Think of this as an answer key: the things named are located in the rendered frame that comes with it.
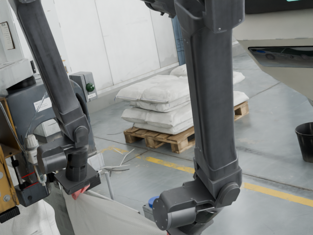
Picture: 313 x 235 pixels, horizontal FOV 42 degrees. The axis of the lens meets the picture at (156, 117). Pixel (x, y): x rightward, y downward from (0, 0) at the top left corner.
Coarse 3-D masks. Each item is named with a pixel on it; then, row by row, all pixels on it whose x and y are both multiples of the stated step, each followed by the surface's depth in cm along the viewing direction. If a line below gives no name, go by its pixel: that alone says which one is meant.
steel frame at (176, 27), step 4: (176, 16) 696; (172, 20) 692; (176, 20) 697; (172, 24) 695; (176, 24) 698; (176, 28) 699; (180, 28) 699; (176, 32) 700; (180, 32) 702; (176, 36) 701; (180, 36) 705; (176, 40) 702; (180, 40) 708; (176, 44) 704; (180, 44) 710; (180, 48) 711; (180, 52) 711; (180, 56) 712; (184, 56) 714; (180, 60) 713; (184, 60) 717; (180, 64) 714
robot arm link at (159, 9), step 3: (150, 3) 106; (153, 3) 105; (156, 3) 104; (159, 3) 103; (153, 6) 106; (156, 6) 105; (159, 6) 104; (156, 9) 107; (159, 9) 105; (162, 9) 104; (162, 12) 109; (165, 12) 105; (162, 15) 109; (171, 15) 106; (174, 15) 106
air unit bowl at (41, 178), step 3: (36, 168) 116; (39, 168) 116; (36, 171) 117; (39, 171) 117; (36, 174) 117; (39, 174) 117; (42, 174) 117; (45, 174) 118; (36, 177) 118; (39, 177) 117; (42, 177) 117; (45, 177) 118; (39, 180) 118; (42, 180) 118; (45, 180) 118
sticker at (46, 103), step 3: (45, 99) 121; (48, 99) 122; (36, 102) 120; (39, 102) 120; (45, 102) 121; (48, 102) 122; (36, 105) 120; (42, 105) 121; (45, 105) 121; (48, 105) 122; (51, 105) 123; (36, 108) 120; (42, 108) 121; (45, 108) 122
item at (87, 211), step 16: (64, 192) 122; (80, 208) 118; (96, 208) 108; (112, 208) 107; (128, 208) 101; (80, 224) 122; (96, 224) 112; (112, 224) 104; (128, 224) 99; (144, 224) 95
